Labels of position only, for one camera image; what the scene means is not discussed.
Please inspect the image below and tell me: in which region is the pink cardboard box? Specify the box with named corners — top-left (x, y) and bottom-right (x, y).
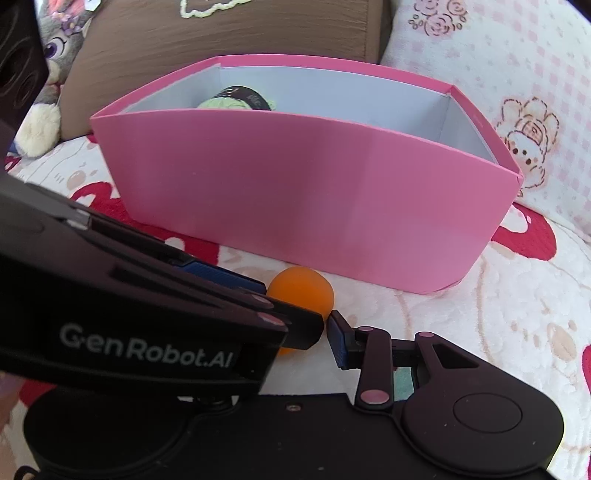
top-left (90, 54), bottom-right (525, 295)

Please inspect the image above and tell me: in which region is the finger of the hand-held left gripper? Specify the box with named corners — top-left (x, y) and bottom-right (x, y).
top-left (161, 247), bottom-right (269, 297)
top-left (222, 288), bottom-right (326, 350)

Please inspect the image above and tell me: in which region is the brown embroidered cushion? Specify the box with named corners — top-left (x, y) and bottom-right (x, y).
top-left (60, 0), bottom-right (393, 141)

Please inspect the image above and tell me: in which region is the green yarn skein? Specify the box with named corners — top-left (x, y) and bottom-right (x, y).
top-left (196, 85), bottom-right (278, 112)

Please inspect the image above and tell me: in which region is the bear printed blanket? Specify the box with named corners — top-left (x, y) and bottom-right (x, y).
top-left (0, 134), bottom-right (591, 480)

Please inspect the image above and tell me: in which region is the pink checked pillow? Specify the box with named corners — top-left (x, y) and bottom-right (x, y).
top-left (379, 0), bottom-right (591, 227)

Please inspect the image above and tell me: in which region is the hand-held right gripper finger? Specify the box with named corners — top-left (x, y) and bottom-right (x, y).
top-left (325, 309), bottom-right (485, 411)

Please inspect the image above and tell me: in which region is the blue wet wipe pack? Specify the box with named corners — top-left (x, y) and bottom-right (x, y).
top-left (392, 364), bottom-right (416, 400)

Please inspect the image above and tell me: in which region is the grey rabbit plush toy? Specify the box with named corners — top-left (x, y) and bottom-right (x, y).
top-left (18, 0), bottom-right (100, 158)

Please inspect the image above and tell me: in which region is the orange makeup sponge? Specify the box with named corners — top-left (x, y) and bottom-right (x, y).
top-left (267, 266), bottom-right (335, 355)

